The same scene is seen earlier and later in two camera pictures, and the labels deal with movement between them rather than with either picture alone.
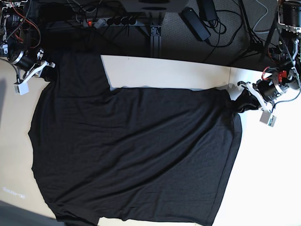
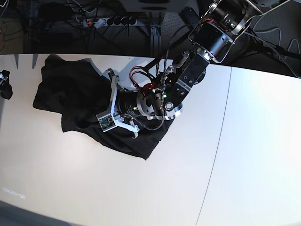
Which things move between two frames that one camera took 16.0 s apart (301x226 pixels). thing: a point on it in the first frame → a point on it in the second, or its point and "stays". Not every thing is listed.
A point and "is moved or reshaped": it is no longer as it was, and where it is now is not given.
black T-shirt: [133, 157] is moved or reshaped
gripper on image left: [29, 67] → [6, 90]
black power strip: [97, 23] stays
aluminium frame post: [155, 34] stays
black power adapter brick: [194, 21] stays
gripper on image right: [273, 87] → [127, 105]
